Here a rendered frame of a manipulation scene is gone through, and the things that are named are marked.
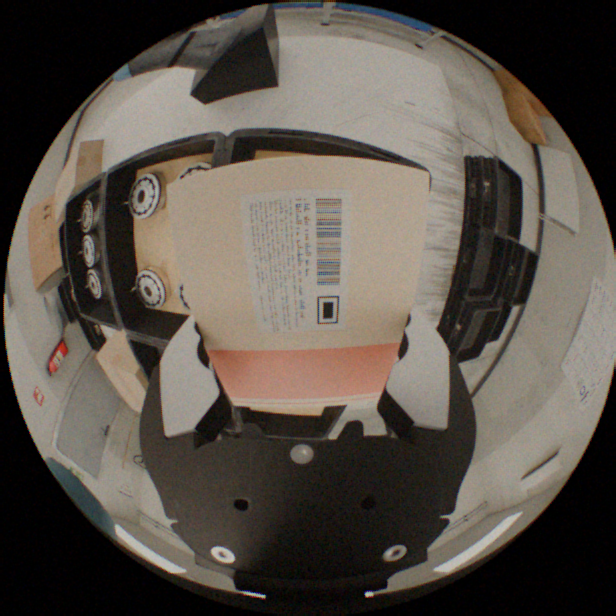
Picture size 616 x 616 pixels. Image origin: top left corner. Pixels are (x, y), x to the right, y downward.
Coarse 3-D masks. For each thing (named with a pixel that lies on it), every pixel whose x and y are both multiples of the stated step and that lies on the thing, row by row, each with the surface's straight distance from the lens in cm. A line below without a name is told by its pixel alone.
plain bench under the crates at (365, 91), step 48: (288, 48) 75; (336, 48) 76; (384, 48) 86; (144, 96) 94; (240, 96) 62; (288, 96) 59; (336, 96) 59; (384, 96) 64; (432, 96) 76; (144, 144) 76; (384, 144) 57; (432, 144) 65; (432, 192) 62; (432, 240) 64; (432, 288) 70
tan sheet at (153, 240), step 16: (176, 160) 47; (192, 160) 44; (208, 160) 42; (176, 176) 46; (144, 224) 52; (160, 224) 48; (144, 240) 53; (160, 240) 49; (144, 256) 54; (160, 256) 50; (176, 272) 49; (176, 288) 51; (176, 304) 53
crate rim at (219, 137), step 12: (216, 132) 32; (168, 144) 36; (180, 144) 35; (216, 144) 31; (132, 156) 43; (144, 156) 40; (216, 156) 31; (108, 180) 50; (108, 264) 50; (108, 276) 52; (120, 312) 55; (144, 336) 52; (156, 336) 49
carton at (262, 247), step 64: (192, 192) 10; (256, 192) 9; (320, 192) 8; (384, 192) 9; (192, 256) 10; (256, 256) 9; (320, 256) 9; (384, 256) 10; (256, 320) 11; (320, 320) 10; (384, 320) 11; (256, 384) 14; (320, 384) 14; (384, 384) 16
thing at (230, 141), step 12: (240, 132) 31; (252, 132) 30; (264, 132) 30; (276, 132) 30; (288, 132) 29; (300, 132) 29; (312, 132) 29; (228, 144) 31; (336, 144) 29; (348, 144) 29; (360, 144) 30; (228, 156) 30; (384, 156) 30; (396, 156) 31; (420, 168) 33
